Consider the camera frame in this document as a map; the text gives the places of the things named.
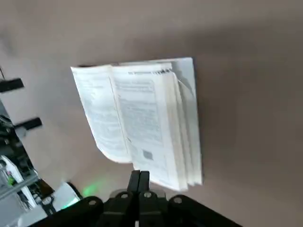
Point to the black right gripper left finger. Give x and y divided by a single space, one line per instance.
113 212

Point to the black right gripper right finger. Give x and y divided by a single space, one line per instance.
161 212

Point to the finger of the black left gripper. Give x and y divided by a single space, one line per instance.
29 123
11 85

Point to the white paperback book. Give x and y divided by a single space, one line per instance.
142 118

